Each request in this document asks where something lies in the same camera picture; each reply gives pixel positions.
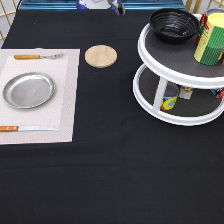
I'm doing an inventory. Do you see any beige woven placemat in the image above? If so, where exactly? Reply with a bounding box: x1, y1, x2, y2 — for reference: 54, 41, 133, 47
0, 48, 80, 145

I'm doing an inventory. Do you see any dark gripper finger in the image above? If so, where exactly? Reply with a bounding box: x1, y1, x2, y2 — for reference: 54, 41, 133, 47
119, 3, 125, 15
107, 0, 120, 15

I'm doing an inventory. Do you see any round wooden coaster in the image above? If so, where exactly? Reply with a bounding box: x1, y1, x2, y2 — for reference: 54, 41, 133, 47
85, 45, 117, 68

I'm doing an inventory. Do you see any red orange lower box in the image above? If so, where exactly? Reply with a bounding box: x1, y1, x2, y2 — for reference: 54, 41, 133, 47
211, 88, 224, 98

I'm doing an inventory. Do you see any silver metal plate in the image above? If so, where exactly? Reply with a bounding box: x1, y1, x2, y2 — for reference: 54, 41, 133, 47
2, 72, 56, 109

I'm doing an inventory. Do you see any wooden handled knife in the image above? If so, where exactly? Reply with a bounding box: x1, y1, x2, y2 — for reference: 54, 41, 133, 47
0, 126, 57, 132

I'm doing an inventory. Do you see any wooden handled fork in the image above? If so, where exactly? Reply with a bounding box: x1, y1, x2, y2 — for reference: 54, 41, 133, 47
14, 53, 64, 60

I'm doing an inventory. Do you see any yellow blue tin can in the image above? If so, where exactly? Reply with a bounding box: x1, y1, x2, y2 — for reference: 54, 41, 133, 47
160, 83, 179, 110

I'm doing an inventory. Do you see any yellow green striped canister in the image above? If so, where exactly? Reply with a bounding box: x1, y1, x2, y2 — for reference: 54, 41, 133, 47
194, 13, 224, 65

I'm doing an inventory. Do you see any black plastic bowl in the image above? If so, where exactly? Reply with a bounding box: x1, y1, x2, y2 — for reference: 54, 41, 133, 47
149, 8, 200, 44

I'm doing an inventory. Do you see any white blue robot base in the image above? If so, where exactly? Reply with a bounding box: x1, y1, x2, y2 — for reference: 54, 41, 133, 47
77, 0, 111, 9

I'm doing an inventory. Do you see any white two-tier lazy Susan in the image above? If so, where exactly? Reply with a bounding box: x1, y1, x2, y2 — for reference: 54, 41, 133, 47
133, 26, 224, 126

